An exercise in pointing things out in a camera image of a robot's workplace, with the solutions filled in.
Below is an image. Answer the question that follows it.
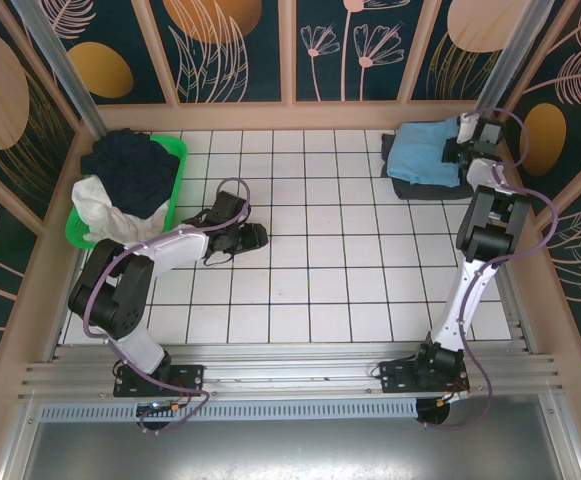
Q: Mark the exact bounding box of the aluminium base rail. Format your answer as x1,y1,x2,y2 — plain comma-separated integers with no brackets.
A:
17,342,561,401

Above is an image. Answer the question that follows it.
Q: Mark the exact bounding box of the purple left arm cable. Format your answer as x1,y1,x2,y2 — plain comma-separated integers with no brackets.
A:
82,177,252,436

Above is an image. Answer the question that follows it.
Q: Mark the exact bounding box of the white t-shirt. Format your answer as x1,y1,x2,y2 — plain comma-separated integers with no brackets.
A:
71,174,171,246

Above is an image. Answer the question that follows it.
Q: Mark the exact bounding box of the green plastic basket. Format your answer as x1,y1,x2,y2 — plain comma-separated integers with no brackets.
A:
64,134,189,251

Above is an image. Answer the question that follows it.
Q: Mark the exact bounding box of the small circuit board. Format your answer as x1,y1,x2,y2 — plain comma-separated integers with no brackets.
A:
137,399,184,419

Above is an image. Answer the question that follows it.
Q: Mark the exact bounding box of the folded grey t-shirt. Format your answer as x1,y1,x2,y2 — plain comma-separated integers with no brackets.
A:
379,132,474,201

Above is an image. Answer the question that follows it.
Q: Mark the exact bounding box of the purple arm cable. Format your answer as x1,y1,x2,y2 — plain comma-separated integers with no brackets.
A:
82,177,252,436
422,107,561,431

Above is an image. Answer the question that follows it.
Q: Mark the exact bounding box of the slotted grey cable duct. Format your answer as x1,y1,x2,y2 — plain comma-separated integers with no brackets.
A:
39,397,419,424

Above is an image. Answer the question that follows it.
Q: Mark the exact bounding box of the navy blue t-shirt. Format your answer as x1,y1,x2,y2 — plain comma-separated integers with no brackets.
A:
80,128,182,220

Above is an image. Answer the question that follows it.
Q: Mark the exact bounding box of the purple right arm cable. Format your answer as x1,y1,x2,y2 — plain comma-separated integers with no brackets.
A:
422,107,561,431

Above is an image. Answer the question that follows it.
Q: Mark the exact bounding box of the aluminium frame post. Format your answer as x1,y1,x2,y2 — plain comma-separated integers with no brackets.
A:
12,0,105,139
472,0,544,121

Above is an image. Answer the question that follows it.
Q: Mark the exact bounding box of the light blue printed t-shirt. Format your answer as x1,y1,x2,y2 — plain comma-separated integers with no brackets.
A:
386,121,464,189

